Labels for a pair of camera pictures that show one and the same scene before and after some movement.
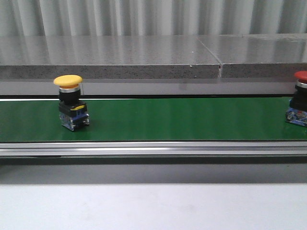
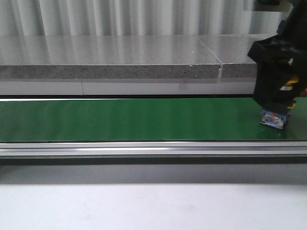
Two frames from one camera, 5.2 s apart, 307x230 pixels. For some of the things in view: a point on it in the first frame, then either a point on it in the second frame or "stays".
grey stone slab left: [107, 57] stays
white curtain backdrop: [57, 18] stays
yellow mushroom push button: [73, 112] -> [276, 119]
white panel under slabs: [152, 86] stays
